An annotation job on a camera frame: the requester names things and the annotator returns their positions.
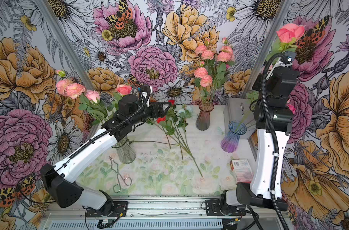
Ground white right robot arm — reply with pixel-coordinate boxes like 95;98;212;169
236;51;300;211

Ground blue purple glass vase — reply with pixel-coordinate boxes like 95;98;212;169
221;121;247;153

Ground metal scissors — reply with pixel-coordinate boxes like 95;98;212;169
109;157;132;193

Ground floral table mat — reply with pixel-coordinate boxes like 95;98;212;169
78;132;237;196

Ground pink flower stems on table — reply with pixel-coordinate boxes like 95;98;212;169
146;99;203;177

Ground clear glass vase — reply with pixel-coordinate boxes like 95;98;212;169
112;137;136;164

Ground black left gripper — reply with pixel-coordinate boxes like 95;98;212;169
129;101;172;126

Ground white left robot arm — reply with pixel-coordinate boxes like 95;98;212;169
40;85;173;213

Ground twelfth pink rose stem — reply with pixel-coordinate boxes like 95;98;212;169
270;24;305;55

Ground grey metal box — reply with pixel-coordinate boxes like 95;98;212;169
223;98;256;139

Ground red small box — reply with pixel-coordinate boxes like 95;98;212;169
230;159;253;183

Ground dark pink glass vase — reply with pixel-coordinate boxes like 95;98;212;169
196;102;214;131

